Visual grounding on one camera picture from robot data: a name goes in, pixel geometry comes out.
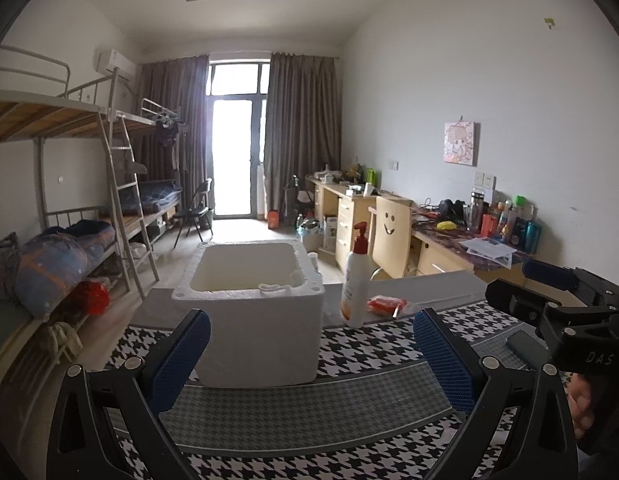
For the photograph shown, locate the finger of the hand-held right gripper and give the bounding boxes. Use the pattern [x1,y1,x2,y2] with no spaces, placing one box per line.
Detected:
[522,259,619,292]
[485,278,619,337]

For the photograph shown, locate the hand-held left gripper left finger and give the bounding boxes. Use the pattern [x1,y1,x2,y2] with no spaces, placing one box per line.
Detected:
[46,307,212,480]

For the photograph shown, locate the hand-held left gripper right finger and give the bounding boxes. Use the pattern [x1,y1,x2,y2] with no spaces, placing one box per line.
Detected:
[412,307,581,480]

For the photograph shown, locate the white foam box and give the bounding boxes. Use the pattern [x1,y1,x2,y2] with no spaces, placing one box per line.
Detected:
[172,241,324,388]

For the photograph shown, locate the person's right hand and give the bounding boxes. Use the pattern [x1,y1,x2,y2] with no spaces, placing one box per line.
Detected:
[568,374,599,442]

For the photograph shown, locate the black flat case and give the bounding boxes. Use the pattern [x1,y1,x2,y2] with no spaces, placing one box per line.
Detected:
[504,327,557,368]

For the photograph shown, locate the printed paper sheet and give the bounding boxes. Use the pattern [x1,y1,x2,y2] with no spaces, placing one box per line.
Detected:
[458,237,520,267]

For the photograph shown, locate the row of bottles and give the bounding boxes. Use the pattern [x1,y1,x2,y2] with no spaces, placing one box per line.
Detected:
[468,187,543,254]

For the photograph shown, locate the houndstooth table cloth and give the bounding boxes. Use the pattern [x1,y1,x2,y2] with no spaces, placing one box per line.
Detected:
[86,300,590,480]

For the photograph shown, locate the red packet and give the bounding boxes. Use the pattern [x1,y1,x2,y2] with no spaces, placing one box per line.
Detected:
[367,296,407,319]

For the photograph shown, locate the cluttered wooden desk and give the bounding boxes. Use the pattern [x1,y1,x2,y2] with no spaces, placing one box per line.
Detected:
[412,207,533,283]

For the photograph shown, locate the red plastic bag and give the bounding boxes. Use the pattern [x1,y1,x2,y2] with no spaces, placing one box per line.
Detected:
[72,280,110,316]

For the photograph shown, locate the black headphones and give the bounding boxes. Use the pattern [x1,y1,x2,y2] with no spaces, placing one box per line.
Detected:
[437,199,468,222]

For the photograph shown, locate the white bottle with red top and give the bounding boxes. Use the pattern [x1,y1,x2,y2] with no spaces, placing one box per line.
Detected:
[339,221,374,328]

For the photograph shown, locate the wooden chair with smiley face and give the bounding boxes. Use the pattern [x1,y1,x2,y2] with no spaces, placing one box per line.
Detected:
[368,195,415,281]

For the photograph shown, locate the black folding chair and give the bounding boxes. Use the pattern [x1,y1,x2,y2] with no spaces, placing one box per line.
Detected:
[172,178,215,249]

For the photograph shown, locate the blue plaid quilt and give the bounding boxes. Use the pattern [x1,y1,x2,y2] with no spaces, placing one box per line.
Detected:
[16,232,91,319]

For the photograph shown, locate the dark blue blanket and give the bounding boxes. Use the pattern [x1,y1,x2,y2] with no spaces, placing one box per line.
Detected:
[43,220,116,262]

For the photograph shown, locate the blue checked mattress cover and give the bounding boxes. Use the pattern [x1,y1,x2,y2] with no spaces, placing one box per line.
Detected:
[139,182,183,214]

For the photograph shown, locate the light wooden desk with drawers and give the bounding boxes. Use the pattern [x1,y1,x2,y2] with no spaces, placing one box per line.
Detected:
[304,175,421,281]

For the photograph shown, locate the basket of items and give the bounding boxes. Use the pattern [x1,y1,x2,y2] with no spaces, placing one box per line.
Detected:
[296,217,324,254]

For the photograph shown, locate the grey patterned quilt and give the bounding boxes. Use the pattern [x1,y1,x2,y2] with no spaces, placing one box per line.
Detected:
[0,232,23,307]

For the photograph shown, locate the glass balcony door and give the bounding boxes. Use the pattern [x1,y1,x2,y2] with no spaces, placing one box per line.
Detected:
[209,62,270,220]

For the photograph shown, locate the hanging dark clothes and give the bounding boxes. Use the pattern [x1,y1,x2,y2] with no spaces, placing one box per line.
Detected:
[154,116,183,171]

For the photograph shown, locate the small metal bunk bed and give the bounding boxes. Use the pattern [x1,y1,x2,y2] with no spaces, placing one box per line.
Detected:
[109,97,190,242]

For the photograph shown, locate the brown curtain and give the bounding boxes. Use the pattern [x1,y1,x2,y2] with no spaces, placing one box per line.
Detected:
[262,52,343,221]
[139,55,212,217]

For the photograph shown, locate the large metal bunk bed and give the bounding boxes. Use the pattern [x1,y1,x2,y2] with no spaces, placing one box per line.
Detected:
[0,45,161,313]

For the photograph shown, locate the white air conditioner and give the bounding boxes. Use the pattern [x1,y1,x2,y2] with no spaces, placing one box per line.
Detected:
[94,49,137,81]

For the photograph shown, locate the pink wall picture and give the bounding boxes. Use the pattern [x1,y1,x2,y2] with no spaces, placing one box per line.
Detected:
[444,121,478,167]

